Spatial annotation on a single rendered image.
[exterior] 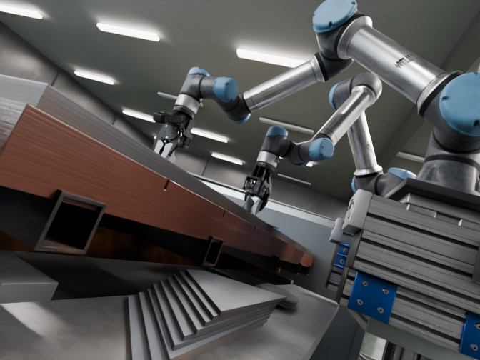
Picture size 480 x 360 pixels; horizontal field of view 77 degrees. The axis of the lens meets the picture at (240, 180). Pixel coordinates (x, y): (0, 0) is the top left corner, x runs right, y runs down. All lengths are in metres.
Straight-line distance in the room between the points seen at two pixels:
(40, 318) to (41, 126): 0.15
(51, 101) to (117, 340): 0.21
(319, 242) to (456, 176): 1.06
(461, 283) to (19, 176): 0.77
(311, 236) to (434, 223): 1.06
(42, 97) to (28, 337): 0.19
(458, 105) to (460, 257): 0.32
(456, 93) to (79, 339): 0.73
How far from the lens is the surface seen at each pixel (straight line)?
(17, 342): 0.26
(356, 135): 1.39
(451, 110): 0.74
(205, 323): 0.30
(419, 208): 0.80
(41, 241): 0.29
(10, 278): 0.38
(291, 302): 0.70
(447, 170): 0.84
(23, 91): 0.34
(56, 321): 0.30
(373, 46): 0.88
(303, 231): 1.78
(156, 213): 0.38
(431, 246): 0.79
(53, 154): 0.28
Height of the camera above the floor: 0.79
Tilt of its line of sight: 10 degrees up
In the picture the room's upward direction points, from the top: 21 degrees clockwise
